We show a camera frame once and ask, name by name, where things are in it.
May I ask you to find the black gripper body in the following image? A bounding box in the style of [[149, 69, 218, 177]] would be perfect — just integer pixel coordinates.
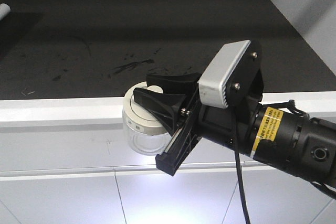
[[155, 77, 260, 176]]

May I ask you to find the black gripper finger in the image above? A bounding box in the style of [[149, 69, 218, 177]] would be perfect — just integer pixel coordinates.
[[133, 88, 186, 136], [146, 73, 201, 95]]

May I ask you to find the glass jar with cream lid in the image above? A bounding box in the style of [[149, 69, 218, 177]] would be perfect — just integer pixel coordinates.
[[122, 82, 171, 156]]

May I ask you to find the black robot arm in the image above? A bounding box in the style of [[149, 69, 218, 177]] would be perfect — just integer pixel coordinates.
[[133, 73, 335, 198]]

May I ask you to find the middle white cabinet door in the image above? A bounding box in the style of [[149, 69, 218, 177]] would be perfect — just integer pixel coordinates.
[[116, 167, 237, 223]]

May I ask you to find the white cabinet door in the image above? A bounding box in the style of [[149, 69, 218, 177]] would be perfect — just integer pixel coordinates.
[[1, 173, 126, 223], [222, 157, 336, 224], [116, 167, 237, 223]]

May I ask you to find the right white cabinet door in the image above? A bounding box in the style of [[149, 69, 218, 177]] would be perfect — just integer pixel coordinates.
[[222, 157, 336, 224]]

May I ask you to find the white fume hood base cabinet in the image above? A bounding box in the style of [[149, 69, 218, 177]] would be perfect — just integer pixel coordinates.
[[0, 92, 336, 224]]

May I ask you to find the left white cabinet door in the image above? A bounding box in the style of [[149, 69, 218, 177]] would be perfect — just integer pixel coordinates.
[[1, 173, 126, 223]]

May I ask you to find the white cylinder at left edge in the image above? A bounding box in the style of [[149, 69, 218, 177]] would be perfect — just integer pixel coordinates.
[[0, 3, 11, 20]]

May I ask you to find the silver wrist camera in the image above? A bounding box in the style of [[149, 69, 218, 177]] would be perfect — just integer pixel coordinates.
[[198, 40, 251, 109]]

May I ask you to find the black camera cable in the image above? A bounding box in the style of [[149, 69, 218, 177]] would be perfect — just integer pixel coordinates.
[[232, 113, 251, 224]]

